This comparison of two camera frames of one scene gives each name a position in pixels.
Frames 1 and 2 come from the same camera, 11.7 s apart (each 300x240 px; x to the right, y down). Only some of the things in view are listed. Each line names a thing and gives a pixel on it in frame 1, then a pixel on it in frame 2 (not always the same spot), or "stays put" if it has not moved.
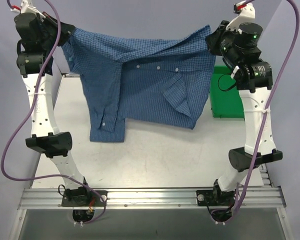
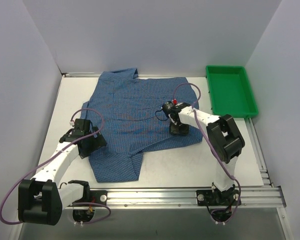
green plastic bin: [225, 97] stays put
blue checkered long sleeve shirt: [167, 80] -> [131, 108]
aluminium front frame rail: [262, 197] stays put
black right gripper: [215, 38] -> [179, 127]
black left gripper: [56, 29] -> [95, 142]
